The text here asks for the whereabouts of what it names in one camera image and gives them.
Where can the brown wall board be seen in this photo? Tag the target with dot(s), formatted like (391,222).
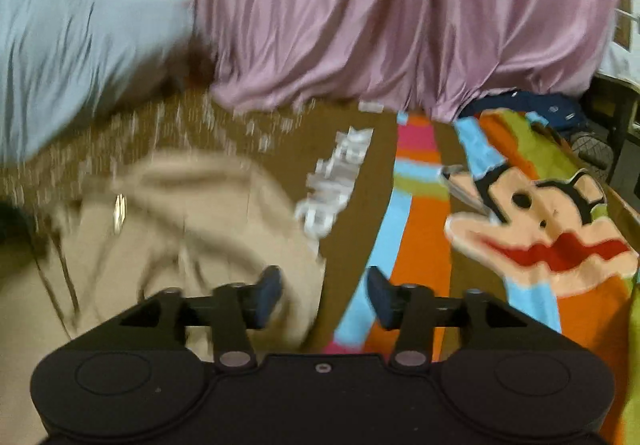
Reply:
(624,20)

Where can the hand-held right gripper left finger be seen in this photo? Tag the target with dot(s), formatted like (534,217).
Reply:
(270,297)

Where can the dark blue clothing item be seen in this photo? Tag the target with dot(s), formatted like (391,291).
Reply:
(540,107)

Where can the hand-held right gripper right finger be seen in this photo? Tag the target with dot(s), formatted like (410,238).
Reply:
(381,297)

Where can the brown printed cartoon blanket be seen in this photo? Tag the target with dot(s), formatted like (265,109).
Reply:
(525,235)

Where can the pink curtain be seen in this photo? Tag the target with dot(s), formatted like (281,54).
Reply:
(400,15)

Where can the grey duvet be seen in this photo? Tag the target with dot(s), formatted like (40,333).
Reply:
(60,50)

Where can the beige zip hooded jacket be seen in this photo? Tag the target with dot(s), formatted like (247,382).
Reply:
(150,245)

